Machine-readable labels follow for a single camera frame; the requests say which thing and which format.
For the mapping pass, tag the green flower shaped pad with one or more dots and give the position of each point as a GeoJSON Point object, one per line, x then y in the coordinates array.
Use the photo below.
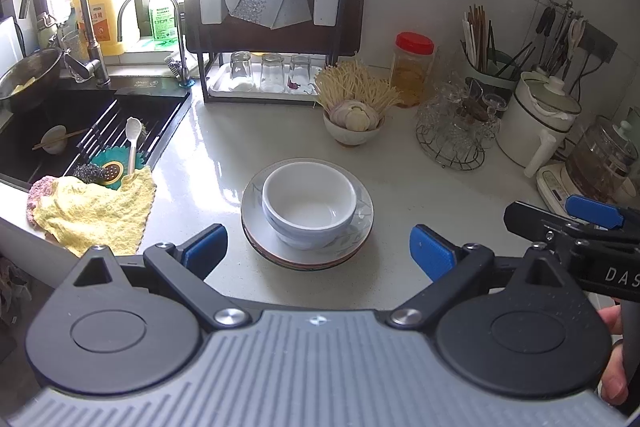
{"type": "Point", "coordinates": [112, 169]}

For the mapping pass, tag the yellow detergent bottle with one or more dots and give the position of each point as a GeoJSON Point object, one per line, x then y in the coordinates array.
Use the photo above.
{"type": "Point", "coordinates": [105, 7]}

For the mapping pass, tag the white ceramic bowl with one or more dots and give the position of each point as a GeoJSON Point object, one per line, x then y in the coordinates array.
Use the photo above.
{"type": "Point", "coordinates": [310, 197]}

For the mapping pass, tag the steel wool scrubber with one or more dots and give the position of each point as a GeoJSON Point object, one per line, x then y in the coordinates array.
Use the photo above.
{"type": "Point", "coordinates": [89, 173]}

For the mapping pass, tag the red lidded jar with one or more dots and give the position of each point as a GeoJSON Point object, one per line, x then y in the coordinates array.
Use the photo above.
{"type": "Point", "coordinates": [412, 72]}

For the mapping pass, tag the plain steel cleaver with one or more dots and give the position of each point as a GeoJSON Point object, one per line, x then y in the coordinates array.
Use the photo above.
{"type": "Point", "coordinates": [295, 7]}

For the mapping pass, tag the green soap bottle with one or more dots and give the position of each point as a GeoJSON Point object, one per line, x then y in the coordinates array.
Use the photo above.
{"type": "Point", "coordinates": [164, 17]}

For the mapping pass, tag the white electric pot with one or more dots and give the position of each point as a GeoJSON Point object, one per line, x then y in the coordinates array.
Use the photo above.
{"type": "Point", "coordinates": [530, 127]}

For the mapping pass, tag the sink roll rack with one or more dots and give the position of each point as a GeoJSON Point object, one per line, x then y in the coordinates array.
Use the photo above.
{"type": "Point", "coordinates": [100, 127]}

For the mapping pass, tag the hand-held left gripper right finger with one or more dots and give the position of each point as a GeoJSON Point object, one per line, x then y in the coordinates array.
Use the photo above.
{"type": "Point", "coordinates": [432, 252]}

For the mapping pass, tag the cream kettle heating base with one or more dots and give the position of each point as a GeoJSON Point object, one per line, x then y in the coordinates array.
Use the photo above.
{"type": "Point", "coordinates": [552, 184]}

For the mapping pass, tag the white plate grey leaf print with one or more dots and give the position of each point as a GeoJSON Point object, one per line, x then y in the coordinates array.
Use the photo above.
{"type": "Point", "coordinates": [362, 212]}

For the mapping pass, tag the dark rimmed deer print plate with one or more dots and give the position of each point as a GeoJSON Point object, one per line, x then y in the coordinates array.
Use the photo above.
{"type": "Point", "coordinates": [300, 268]}

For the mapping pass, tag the small bowl in sink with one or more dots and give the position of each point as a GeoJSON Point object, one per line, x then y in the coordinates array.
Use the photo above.
{"type": "Point", "coordinates": [54, 141]}

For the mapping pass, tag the yellow cloth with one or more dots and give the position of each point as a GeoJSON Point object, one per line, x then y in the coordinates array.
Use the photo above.
{"type": "Point", "coordinates": [95, 212]}

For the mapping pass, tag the pink cloth pad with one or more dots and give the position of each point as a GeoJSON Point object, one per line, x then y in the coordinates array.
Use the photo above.
{"type": "Point", "coordinates": [36, 199]}

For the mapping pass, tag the hanging kitchen tools rack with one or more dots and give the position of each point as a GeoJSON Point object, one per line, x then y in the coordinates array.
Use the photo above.
{"type": "Point", "coordinates": [555, 37]}

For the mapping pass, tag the black sink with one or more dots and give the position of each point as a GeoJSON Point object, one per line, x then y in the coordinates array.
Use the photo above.
{"type": "Point", "coordinates": [30, 142]}

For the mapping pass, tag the tall steel faucet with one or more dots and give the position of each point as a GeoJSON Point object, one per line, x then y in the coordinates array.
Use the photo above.
{"type": "Point", "coordinates": [92, 37]}

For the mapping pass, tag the small steel faucet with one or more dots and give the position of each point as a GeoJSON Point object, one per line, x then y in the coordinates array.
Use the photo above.
{"type": "Point", "coordinates": [177, 37]}

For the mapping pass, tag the stainless steel bowl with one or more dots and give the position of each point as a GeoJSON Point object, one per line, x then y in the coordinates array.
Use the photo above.
{"type": "Point", "coordinates": [30, 77]}

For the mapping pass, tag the person's right hand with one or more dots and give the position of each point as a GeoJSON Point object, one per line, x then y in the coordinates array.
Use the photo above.
{"type": "Point", "coordinates": [612, 377]}

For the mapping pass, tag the green chopstick holder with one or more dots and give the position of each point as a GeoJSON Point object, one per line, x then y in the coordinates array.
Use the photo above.
{"type": "Point", "coordinates": [492, 77]}

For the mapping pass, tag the bundle of chopsticks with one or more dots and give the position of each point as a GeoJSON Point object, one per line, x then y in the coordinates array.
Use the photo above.
{"type": "Point", "coordinates": [477, 37]}

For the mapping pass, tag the white ceramic spoon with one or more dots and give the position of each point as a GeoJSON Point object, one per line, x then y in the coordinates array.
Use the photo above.
{"type": "Point", "coordinates": [133, 137]}

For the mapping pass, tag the garlic bulbs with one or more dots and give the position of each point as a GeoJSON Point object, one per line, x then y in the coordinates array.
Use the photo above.
{"type": "Point", "coordinates": [357, 114]}

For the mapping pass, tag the group of cut glass cups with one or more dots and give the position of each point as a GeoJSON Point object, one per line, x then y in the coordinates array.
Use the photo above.
{"type": "Point", "coordinates": [455, 107]}

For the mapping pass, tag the pale green appliance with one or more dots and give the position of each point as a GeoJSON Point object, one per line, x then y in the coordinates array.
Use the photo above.
{"type": "Point", "coordinates": [635, 127]}

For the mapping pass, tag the clear drinking glass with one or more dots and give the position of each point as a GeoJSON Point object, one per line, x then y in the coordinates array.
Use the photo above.
{"type": "Point", "coordinates": [241, 66]}
{"type": "Point", "coordinates": [301, 72]}
{"type": "Point", "coordinates": [272, 72]}

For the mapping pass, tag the glass kettle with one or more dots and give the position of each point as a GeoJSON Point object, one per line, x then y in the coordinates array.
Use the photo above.
{"type": "Point", "coordinates": [600, 162]}

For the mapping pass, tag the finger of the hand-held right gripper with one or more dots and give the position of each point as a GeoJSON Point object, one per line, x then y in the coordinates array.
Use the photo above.
{"type": "Point", "coordinates": [595, 209]}
{"type": "Point", "coordinates": [535, 219]}

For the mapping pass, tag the plain white plate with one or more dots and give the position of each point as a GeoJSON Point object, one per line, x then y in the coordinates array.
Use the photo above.
{"type": "Point", "coordinates": [250, 241]}

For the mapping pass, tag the white drip tray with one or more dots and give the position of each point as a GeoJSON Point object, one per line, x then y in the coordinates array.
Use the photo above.
{"type": "Point", "coordinates": [220, 87]}

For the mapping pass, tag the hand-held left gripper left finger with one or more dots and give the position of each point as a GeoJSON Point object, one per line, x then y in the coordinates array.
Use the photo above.
{"type": "Point", "coordinates": [205, 247]}

